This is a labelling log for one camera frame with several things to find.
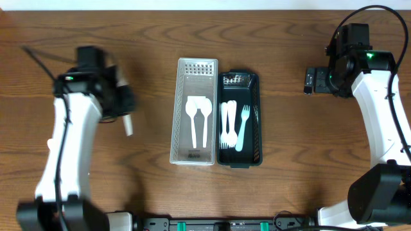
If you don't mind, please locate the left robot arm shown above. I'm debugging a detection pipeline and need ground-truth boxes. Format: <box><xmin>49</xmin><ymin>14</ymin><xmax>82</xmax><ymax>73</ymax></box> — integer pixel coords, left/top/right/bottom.
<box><xmin>16</xmin><ymin>46</ymin><xmax>138</xmax><ymax>230</ymax></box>

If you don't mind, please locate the clear perforated plastic basket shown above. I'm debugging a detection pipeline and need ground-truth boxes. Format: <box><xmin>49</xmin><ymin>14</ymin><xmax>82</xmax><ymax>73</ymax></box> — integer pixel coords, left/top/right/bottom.
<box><xmin>170</xmin><ymin>58</ymin><xmax>218</xmax><ymax>166</ymax></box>

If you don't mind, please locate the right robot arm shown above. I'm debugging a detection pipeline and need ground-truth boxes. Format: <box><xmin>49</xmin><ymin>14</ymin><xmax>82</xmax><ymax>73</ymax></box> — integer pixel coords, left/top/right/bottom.
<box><xmin>304</xmin><ymin>23</ymin><xmax>410</xmax><ymax>229</ymax></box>

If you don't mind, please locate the white plastic fork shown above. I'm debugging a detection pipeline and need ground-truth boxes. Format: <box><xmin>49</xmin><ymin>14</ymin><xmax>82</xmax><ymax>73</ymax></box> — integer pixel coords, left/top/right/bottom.
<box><xmin>220</xmin><ymin>102</ymin><xmax>228</xmax><ymax>150</ymax></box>
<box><xmin>227</xmin><ymin>100</ymin><xmax>235</xmax><ymax>148</ymax></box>

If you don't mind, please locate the pale pink plastic fork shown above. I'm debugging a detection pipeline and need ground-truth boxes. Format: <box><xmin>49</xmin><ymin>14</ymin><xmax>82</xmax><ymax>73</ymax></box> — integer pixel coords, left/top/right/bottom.
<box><xmin>228</xmin><ymin>100</ymin><xmax>238</xmax><ymax>148</ymax></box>

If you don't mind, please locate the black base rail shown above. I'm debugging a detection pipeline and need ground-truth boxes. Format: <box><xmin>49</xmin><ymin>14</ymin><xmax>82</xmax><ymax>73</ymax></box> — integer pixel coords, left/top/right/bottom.
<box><xmin>105</xmin><ymin>210</ymin><xmax>385</xmax><ymax>231</ymax></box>

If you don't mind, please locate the mint green plastic fork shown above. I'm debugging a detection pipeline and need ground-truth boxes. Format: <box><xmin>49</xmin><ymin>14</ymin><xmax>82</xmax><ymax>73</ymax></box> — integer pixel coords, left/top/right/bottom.
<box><xmin>235</xmin><ymin>105</ymin><xmax>250</xmax><ymax>152</ymax></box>

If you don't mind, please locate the dark green plastic basket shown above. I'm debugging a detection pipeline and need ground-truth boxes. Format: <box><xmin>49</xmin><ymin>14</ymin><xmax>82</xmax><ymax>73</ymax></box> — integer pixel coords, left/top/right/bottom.
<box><xmin>216</xmin><ymin>69</ymin><xmax>263</xmax><ymax>168</ymax></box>

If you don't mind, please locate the white plastic spoon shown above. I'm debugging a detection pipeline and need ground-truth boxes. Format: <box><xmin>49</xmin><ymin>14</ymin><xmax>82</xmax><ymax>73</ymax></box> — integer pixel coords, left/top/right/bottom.
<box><xmin>123</xmin><ymin>114</ymin><xmax>134</xmax><ymax>136</ymax></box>
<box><xmin>186</xmin><ymin>99</ymin><xmax>197</xmax><ymax>148</ymax></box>
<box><xmin>47</xmin><ymin>139</ymin><xmax>54</xmax><ymax>150</ymax></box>
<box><xmin>200</xmin><ymin>98</ymin><xmax>213</xmax><ymax>148</ymax></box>

